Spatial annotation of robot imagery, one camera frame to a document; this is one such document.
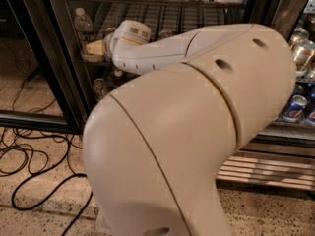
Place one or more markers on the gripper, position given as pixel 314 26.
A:
pixel 128 30

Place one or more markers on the blue pepsi can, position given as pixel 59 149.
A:
pixel 109 31

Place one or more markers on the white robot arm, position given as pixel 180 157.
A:
pixel 153 147

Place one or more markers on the clear water bottle middle shelf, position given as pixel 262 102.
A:
pixel 84 26

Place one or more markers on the white green can bottom shelf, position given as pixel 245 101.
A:
pixel 100 88

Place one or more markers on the white green soda can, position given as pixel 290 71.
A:
pixel 165 34

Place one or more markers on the open black fridge door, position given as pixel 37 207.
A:
pixel 39 89

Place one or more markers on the stainless steel fridge grille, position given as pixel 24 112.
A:
pixel 269 169

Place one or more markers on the right glass fridge door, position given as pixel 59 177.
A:
pixel 280 137

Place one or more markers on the silver can behind right door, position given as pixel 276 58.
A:
pixel 301 52

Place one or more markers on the blue pepsi can right door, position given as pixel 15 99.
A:
pixel 294 108

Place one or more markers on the brown tea bottle left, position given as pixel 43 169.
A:
pixel 119 78

